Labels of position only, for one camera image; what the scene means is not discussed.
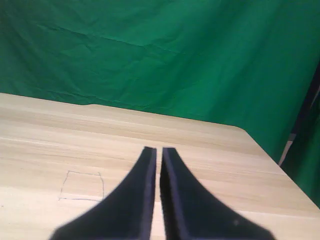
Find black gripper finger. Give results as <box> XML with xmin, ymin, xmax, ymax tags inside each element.
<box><xmin>51</xmin><ymin>146</ymin><xmax>158</xmax><ymax>240</ymax></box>
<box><xmin>159</xmin><ymin>146</ymin><xmax>274</xmax><ymax>240</ymax></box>

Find dark backdrop stand pole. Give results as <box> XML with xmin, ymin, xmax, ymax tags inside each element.
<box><xmin>278</xmin><ymin>82</ymin><xmax>320</xmax><ymax>167</ymax></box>

